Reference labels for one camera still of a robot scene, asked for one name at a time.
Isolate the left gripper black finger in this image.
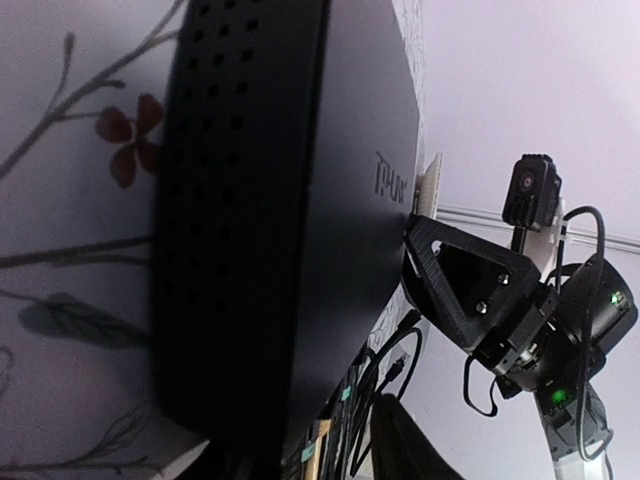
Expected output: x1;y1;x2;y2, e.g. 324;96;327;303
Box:
370;394;464;480

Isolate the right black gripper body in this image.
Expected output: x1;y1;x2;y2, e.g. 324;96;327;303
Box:
496;257;638;400

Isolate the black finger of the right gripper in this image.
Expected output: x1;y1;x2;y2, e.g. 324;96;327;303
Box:
402;215;540;350

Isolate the black network switch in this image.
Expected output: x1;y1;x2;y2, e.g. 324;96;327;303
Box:
150;1;419;461

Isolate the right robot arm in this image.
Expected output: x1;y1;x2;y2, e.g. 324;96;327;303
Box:
402;215;638;479

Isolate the cream ribbed cup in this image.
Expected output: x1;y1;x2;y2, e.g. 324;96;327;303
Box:
414;152;443;219

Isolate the floral table mat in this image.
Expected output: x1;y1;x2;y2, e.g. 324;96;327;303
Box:
0;0;426;480

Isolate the black cable bundle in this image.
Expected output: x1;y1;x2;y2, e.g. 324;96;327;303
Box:
319;309;426;480

